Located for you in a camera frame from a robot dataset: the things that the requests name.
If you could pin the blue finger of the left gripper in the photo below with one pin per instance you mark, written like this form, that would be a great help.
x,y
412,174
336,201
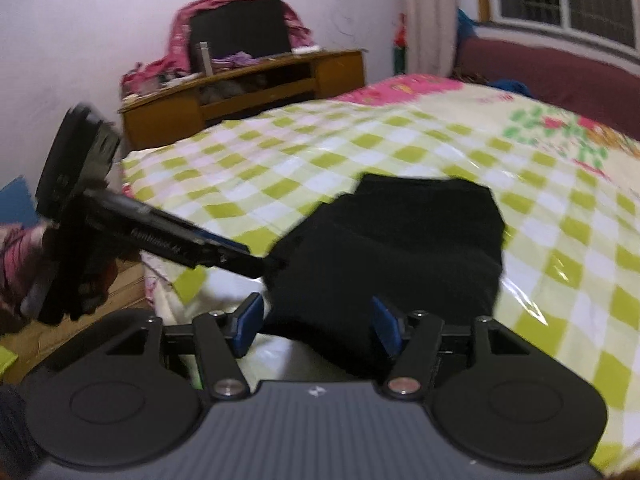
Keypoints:
x,y
225,254

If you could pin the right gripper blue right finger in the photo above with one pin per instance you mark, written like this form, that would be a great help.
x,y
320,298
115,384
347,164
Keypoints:
x,y
389,324

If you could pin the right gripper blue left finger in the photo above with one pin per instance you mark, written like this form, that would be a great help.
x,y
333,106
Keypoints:
x,y
244,323

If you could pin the black pants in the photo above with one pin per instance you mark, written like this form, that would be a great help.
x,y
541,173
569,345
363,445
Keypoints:
x,y
421,244

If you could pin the gloved left hand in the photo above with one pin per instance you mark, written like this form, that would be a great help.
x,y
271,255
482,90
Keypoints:
x,y
32,272

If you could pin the wooden desk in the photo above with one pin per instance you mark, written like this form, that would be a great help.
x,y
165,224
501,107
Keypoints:
x,y
180,111

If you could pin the pink cloth over monitor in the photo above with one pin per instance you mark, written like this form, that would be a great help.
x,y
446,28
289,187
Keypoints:
x,y
177,53

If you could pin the green checkered plastic sheet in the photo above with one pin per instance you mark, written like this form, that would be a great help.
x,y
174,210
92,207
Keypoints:
x,y
571,283

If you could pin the steel thermos bottle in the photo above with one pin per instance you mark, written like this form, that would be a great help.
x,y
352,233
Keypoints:
x,y
204,59

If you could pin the black monitor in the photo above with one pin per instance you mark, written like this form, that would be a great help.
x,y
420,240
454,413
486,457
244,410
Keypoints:
x,y
256,27

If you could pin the pink floral bed quilt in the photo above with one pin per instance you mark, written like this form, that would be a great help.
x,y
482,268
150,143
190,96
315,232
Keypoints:
x,y
560,133

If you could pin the red green decoration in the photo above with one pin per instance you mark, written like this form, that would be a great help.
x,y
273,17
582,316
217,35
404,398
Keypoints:
x,y
400,47

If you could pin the maroon covered sofa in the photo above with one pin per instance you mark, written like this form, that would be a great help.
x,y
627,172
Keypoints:
x,y
597,90

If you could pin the left beige curtain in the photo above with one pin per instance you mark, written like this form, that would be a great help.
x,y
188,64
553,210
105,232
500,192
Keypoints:
x,y
431,32

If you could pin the barred window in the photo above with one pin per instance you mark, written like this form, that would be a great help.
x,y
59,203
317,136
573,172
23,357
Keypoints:
x,y
609,25

